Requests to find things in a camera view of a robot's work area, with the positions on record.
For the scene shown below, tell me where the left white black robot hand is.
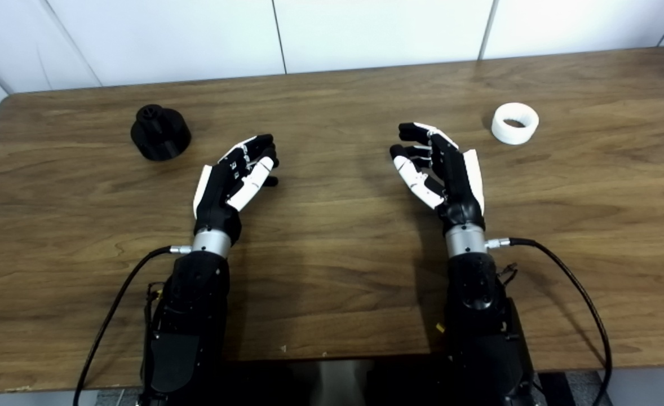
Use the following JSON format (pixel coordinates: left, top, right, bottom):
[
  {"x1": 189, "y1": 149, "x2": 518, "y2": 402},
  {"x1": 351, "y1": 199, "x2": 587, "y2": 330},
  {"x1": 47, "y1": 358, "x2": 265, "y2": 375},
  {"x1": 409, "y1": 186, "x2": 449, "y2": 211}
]
[{"x1": 193, "y1": 134, "x2": 280, "y2": 237}]

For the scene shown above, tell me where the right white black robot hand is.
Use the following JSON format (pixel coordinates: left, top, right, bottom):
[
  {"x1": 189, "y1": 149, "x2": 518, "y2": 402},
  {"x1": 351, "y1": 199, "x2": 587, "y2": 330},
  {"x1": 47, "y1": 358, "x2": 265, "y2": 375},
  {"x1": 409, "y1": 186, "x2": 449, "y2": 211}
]
[{"x1": 389, "y1": 122, "x2": 486, "y2": 231}]

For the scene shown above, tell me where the white toothed plastic ring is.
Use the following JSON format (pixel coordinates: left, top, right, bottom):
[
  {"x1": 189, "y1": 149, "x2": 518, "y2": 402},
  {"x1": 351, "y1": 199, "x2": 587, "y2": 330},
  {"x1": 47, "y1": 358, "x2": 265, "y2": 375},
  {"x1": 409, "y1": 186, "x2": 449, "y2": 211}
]
[{"x1": 490, "y1": 102, "x2": 540, "y2": 146}]

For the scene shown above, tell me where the round black plastic part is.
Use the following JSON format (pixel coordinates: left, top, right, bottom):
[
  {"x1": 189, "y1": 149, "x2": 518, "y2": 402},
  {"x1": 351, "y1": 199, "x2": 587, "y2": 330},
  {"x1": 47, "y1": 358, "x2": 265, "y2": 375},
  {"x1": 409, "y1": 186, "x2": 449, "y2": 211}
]
[{"x1": 130, "y1": 104, "x2": 192, "y2": 162}]

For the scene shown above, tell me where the glossy black robot torso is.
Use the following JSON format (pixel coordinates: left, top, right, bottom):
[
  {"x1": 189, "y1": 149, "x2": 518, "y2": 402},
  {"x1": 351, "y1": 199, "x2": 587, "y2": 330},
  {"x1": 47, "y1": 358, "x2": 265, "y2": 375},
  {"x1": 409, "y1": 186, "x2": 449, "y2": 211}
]
[{"x1": 219, "y1": 358, "x2": 457, "y2": 406}]

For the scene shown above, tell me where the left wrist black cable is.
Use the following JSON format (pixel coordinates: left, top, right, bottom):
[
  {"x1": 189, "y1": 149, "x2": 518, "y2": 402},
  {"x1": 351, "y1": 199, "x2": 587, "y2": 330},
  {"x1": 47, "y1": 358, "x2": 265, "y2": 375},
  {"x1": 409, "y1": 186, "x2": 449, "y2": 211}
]
[{"x1": 73, "y1": 244, "x2": 193, "y2": 406}]

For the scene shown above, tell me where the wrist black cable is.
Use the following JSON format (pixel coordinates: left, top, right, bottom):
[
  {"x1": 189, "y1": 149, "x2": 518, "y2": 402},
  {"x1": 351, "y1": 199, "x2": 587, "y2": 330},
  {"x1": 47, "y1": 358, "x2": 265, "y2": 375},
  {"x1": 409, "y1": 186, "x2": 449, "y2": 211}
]
[
  {"x1": 73, "y1": 244, "x2": 193, "y2": 406},
  {"x1": 485, "y1": 237, "x2": 613, "y2": 406}
]

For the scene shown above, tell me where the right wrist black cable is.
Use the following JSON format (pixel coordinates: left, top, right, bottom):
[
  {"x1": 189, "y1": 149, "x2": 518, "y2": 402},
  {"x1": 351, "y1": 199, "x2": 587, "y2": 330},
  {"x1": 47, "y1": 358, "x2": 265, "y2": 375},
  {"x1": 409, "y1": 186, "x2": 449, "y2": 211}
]
[{"x1": 485, "y1": 237, "x2": 613, "y2": 406}]

